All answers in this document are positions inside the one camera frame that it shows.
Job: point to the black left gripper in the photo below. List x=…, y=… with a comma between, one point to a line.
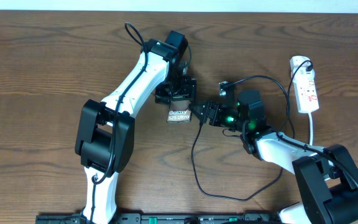
x=189, y=94

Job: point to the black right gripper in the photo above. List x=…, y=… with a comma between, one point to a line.
x=209, y=107

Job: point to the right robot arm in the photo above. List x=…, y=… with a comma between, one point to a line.
x=327, y=177

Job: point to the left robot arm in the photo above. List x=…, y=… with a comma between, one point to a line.
x=105, y=138

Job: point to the white charger plug adapter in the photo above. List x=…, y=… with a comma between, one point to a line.
x=300, y=74

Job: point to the white power strip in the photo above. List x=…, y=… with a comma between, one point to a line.
x=305, y=91

